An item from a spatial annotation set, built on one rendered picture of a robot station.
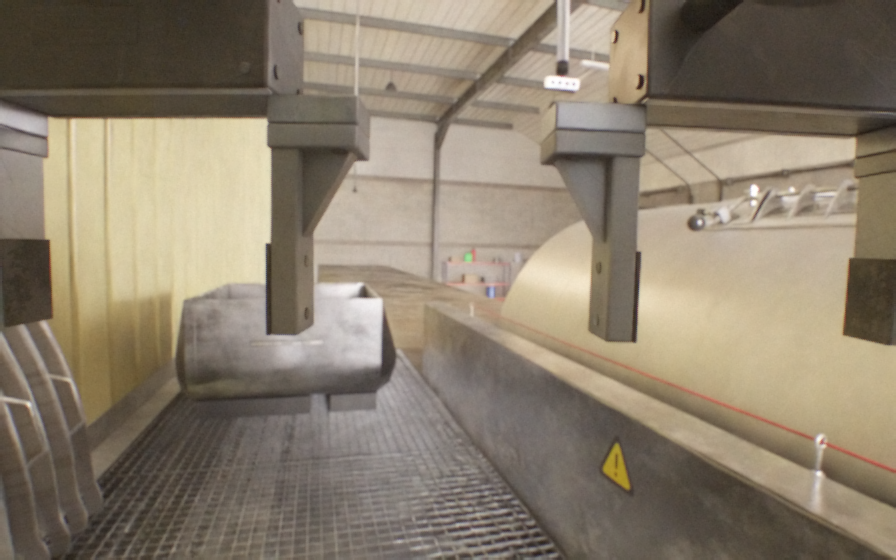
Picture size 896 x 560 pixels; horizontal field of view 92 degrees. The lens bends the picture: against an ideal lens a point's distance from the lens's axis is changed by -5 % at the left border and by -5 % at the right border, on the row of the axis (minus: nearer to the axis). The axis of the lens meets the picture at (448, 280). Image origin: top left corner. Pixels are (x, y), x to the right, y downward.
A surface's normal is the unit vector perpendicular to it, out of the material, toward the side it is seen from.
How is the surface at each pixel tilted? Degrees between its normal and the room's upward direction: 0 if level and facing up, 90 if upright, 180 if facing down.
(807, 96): 90
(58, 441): 90
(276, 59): 90
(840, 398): 67
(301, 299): 90
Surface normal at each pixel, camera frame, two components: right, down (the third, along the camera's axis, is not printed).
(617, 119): 0.00, 0.07
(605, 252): -1.00, -0.02
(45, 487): 0.27, 0.07
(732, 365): -0.88, -0.39
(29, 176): 1.00, 0.02
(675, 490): -0.96, 0.00
